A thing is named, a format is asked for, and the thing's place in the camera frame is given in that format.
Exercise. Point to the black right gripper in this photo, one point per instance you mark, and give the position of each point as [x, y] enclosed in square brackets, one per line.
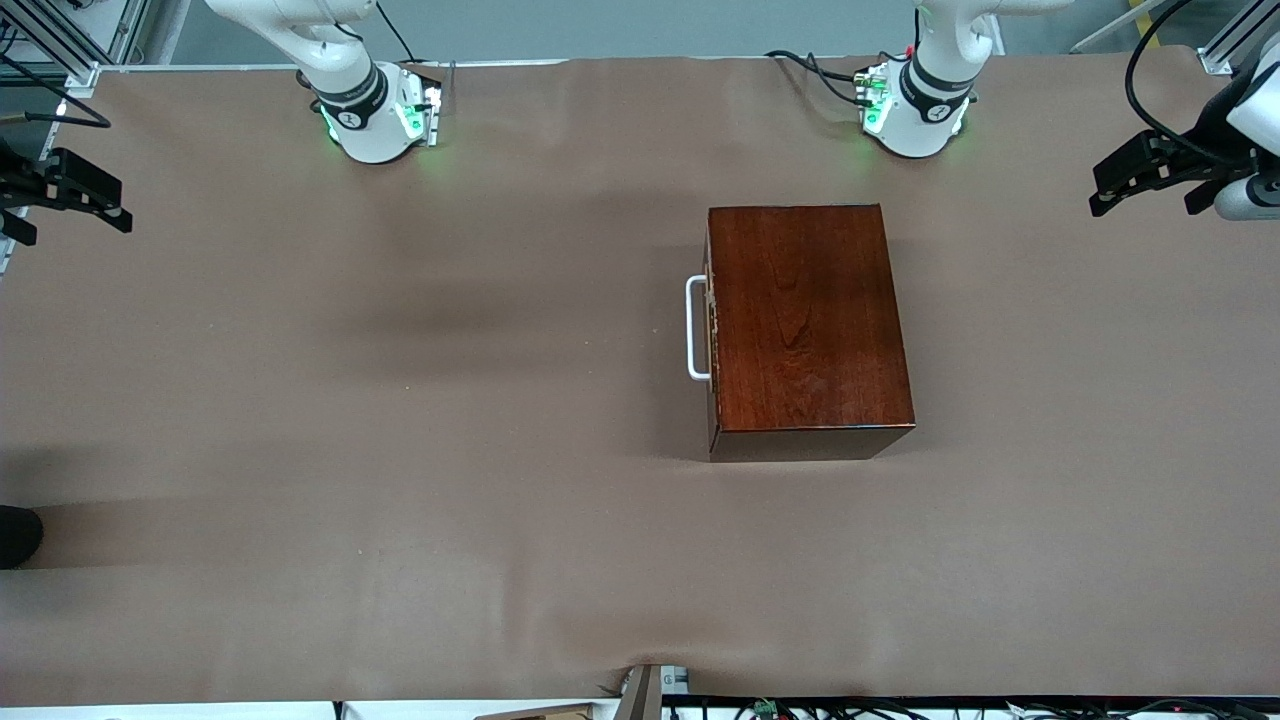
[20, 186]

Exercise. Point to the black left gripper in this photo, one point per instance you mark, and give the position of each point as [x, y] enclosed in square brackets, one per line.
[1206, 137]

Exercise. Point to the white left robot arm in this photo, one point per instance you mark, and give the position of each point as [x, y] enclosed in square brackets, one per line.
[930, 110]

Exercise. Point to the short aluminium profile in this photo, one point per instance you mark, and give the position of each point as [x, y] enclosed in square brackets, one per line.
[1225, 50]

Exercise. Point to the black round object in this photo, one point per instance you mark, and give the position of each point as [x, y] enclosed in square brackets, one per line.
[15, 535]

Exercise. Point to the dark red wooden cabinet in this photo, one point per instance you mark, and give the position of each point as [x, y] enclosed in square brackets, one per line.
[810, 320]

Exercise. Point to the brown paper table cover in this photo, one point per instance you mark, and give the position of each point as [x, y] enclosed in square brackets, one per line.
[400, 400]

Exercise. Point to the green connector plug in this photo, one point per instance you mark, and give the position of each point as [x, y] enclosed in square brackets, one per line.
[768, 708]

